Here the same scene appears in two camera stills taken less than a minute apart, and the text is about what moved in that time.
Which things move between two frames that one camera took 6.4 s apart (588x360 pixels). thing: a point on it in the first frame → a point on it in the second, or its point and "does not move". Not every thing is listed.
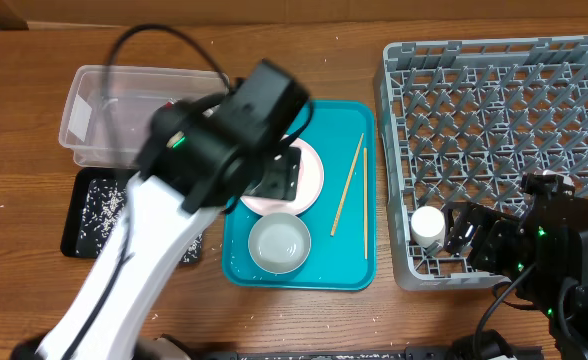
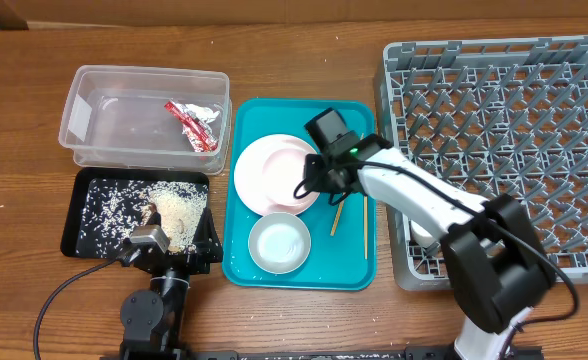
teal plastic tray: (341, 220) does not move
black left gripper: (281, 173) → (208, 250)
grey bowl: (279, 243) does not move
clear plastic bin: (108, 110) does not move
